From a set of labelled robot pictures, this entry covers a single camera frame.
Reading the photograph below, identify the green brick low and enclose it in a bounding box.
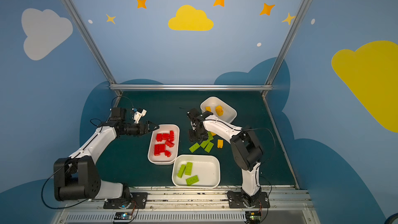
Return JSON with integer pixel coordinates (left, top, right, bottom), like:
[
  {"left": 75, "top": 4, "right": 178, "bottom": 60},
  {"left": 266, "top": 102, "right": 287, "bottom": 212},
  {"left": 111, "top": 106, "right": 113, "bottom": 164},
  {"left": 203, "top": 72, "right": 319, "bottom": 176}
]
[
  {"left": 200, "top": 140, "right": 209, "bottom": 149},
  {"left": 204, "top": 142, "right": 214, "bottom": 153},
  {"left": 189, "top": 143, "right": 201, "bottom": 153}
]

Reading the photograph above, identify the green studded brick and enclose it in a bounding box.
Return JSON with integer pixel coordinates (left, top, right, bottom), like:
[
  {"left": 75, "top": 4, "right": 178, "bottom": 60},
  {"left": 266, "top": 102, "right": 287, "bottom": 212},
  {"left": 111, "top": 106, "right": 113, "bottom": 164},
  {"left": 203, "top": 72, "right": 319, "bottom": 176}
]
[{"left": 207, "top": 132, "right": 214, "bottom": 141}]

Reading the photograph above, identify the red brick back top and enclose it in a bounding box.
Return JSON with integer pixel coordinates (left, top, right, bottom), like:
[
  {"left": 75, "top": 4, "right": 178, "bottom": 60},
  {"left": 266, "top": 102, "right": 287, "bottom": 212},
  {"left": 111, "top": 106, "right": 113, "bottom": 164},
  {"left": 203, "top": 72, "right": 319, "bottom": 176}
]
[{"left": 162, "top": 133, "right": 171, "bottom": 141}]

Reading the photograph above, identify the red long brick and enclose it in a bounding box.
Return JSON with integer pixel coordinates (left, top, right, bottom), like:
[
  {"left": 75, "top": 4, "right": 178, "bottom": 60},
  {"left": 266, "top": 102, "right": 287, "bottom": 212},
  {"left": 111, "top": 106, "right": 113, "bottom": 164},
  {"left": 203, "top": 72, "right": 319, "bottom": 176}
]
[{"left": 169, "top": 131, "right": 175, "bottom": 143}]

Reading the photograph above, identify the red square brick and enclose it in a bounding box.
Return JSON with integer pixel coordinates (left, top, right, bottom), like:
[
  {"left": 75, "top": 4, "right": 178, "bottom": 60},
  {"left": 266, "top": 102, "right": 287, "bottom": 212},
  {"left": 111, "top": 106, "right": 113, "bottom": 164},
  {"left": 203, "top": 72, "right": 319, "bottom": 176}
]
[{"left": 165, "top": 141, "right": 175, "bottom": 148}]

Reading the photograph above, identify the red small brick low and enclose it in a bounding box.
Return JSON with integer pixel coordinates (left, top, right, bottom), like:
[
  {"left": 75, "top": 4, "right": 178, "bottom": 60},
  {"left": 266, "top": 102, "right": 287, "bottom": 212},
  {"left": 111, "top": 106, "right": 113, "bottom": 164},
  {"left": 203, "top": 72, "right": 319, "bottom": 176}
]
[{"left": 164, "top": 150, "right": 172, "bottom": 157}]

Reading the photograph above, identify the green brick upturned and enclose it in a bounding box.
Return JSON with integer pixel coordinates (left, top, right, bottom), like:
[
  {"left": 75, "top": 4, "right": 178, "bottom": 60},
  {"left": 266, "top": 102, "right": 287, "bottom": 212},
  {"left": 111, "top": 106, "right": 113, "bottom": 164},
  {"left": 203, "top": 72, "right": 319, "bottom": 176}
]
[{"left": 186, "top": 175, "right": 200, "bottom": 186}]

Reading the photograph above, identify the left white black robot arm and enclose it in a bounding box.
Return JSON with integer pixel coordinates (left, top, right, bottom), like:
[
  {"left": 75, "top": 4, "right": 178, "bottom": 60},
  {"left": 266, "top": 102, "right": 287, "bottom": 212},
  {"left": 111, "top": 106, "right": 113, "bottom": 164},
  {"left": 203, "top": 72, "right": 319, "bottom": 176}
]
[{"left": 53, "top": 107, "right": 159, "bottom": 201}]

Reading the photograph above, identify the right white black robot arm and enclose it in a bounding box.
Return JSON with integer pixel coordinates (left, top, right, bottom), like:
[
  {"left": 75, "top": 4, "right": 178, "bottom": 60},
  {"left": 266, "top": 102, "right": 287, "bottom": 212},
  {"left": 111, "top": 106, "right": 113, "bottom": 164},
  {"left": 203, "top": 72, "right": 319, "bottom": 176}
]
[{"left": 187, "top": 108, "right": 264, "bottom": 201}]

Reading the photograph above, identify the white tray left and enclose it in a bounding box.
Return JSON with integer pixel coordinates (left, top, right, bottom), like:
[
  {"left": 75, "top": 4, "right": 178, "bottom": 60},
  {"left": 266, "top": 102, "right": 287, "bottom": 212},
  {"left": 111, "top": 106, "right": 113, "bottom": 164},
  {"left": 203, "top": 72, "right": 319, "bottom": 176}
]
[{"left": 148, "top": 124, "right": 180, "bottom": 165}]

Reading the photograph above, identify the white tray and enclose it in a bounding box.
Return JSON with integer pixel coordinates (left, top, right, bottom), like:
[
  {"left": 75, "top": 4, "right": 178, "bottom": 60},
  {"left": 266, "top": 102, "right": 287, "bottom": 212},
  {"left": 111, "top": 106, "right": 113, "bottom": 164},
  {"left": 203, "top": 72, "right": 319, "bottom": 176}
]
[
  {"left": 148, "top": 124, "right": 180, "bottom": 165},
  {"left": 200, "top": 96, "right": 237, "bottom": 123},
  {"left": 172, "top": 155, "right": 221, "bottom": 188}
]

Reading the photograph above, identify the yellow brick pair centre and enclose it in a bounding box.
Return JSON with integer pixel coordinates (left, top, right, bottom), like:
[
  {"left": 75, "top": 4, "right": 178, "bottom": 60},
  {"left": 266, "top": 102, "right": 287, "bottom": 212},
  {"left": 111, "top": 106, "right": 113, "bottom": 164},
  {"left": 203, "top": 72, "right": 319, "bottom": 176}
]
[{"left": 215, "top": 105, "right": 224, "bottom": 116}]

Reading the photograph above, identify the white tray back right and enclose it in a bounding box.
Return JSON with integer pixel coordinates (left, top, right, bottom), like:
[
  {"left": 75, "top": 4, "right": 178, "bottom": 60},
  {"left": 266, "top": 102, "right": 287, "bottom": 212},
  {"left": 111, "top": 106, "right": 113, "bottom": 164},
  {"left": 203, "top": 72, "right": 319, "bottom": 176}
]
[{"left": 200, "top": 96, "right": 237, "bottom": 123}]

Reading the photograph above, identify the white tray front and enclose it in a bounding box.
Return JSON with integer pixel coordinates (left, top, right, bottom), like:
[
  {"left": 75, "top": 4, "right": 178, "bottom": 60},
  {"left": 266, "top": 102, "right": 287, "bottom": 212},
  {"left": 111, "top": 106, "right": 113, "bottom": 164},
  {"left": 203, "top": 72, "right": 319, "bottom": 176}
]
[{"left": 172, "top": 155, "right": 221, "bottom": 188}]

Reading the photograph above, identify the left controller board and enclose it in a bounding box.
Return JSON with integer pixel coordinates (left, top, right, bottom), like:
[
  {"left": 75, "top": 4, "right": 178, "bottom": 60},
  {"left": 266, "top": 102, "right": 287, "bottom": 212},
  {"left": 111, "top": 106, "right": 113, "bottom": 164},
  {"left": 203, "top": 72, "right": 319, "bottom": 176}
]
[{"left": 113, "top": 212, "right": 133, "bottom": 224}]

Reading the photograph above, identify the controller board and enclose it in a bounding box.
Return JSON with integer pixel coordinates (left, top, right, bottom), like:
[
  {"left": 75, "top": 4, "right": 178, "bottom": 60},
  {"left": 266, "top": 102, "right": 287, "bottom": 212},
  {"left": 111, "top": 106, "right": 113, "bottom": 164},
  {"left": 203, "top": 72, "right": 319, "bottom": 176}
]
[
  {"left": 245, "top": 212, "right": 262, "bottom": 224},
  {"left": 113, "top": 212, "right": 133, "bottom": 224}
]

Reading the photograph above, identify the right controller board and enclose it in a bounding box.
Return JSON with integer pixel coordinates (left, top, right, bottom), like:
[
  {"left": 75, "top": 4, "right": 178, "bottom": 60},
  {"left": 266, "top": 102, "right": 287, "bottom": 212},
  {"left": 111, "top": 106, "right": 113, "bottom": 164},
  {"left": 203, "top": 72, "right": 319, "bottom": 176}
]
[{"left": 245, "top": 212, "right": 262, "bottom": 224}]

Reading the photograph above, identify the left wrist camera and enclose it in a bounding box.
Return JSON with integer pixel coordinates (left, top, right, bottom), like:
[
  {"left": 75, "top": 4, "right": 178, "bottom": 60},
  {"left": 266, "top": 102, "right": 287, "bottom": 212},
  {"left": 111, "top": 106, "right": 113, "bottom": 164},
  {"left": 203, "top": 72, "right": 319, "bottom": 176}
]
[{"left": 133, "top": 108, "right": 147, "bottom": 123}]

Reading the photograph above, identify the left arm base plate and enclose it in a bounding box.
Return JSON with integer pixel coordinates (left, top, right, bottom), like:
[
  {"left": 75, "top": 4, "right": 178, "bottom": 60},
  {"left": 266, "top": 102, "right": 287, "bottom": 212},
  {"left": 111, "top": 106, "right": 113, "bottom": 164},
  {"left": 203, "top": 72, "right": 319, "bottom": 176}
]
[{"left": 103, "top": 192, "right": 148, "bottom": 209}]

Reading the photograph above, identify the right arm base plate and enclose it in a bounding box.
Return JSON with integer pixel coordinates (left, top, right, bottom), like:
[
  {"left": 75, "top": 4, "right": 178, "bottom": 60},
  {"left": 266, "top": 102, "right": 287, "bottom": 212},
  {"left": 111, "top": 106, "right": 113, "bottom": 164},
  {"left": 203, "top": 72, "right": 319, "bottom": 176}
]
[{"left": 227, "top": 190, "right": 270, "bottom": 208}]

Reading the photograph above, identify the aluminium front rail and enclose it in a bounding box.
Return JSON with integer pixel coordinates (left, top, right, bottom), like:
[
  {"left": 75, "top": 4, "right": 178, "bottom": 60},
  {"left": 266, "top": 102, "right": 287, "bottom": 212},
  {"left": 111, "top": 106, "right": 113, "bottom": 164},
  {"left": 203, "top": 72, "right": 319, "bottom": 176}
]
[{"left": 52, "top": 185, "right": 320, "bottom": 224}]

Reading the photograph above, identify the aluminium frame left post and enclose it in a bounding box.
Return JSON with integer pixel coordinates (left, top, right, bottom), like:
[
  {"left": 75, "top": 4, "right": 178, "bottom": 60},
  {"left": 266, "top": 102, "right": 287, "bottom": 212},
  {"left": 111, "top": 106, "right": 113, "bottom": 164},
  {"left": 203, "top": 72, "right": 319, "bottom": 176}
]
[{"left": 61, "top": 0, "right": 117, "bottom": 85}]

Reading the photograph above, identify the aluminium frame post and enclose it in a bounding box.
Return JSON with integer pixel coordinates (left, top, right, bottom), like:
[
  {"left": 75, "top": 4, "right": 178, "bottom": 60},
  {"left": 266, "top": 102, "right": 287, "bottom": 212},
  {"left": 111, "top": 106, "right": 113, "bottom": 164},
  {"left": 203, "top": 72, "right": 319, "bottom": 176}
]
[
  {"left": 264, "top": 0, "right": 313, "bottom": 91},
  {"left": 61, "top": 0, "right": 117, "bottom": 85}
]

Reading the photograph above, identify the aluminium frame right post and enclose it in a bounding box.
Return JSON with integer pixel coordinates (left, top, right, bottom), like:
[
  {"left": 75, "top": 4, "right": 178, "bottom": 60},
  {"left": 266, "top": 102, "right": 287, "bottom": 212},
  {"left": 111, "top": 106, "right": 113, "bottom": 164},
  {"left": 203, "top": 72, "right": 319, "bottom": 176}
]
[{"left": 264, "top": 0, "right": 313, "bottom": 91}]

